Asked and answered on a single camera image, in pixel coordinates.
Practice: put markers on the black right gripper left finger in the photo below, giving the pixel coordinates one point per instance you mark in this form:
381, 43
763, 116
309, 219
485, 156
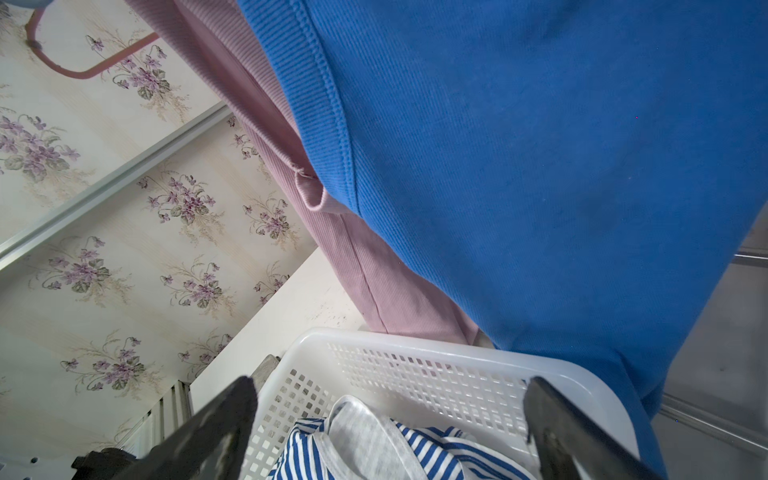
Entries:
210, 445

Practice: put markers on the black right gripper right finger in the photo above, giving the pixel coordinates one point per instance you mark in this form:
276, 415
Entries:
569, 444

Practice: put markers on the blue white striped tank top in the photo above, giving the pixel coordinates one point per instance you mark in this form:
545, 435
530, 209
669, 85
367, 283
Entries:
356, 442

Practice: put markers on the pink tank top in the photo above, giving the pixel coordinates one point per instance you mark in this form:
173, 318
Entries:
214, 39

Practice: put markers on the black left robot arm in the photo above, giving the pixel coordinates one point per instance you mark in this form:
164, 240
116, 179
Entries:
102, 465

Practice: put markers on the grey rectangular sponge pad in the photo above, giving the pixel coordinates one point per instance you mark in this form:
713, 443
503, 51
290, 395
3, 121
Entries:
262, 373

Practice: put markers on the white perforated plastic basket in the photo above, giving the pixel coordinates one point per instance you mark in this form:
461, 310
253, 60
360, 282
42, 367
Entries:
421, 383

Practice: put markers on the pink wire hanger blue top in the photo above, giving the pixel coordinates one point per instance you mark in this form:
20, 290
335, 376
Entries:
83, 39

